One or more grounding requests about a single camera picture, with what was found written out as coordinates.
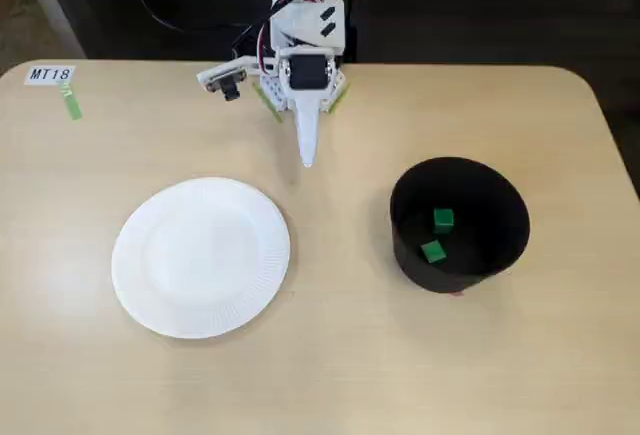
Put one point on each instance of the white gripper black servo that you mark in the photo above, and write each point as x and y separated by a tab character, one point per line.
305	73

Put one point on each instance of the green cube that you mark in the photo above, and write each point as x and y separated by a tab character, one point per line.
433	251
444	220

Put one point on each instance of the black pot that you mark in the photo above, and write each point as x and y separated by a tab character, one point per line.
450	280

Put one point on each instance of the white MT18 label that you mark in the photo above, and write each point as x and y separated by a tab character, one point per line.
49	75

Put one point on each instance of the white paper plate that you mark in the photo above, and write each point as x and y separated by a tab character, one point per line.
200	260

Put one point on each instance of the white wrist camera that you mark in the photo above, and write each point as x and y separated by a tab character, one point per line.
220	75

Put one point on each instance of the white post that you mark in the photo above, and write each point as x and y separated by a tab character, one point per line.
55	5

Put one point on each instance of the green tape strip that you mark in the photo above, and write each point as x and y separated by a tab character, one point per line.
267	102
340	100
72	104

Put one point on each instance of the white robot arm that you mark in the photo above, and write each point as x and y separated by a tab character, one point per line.
305	22

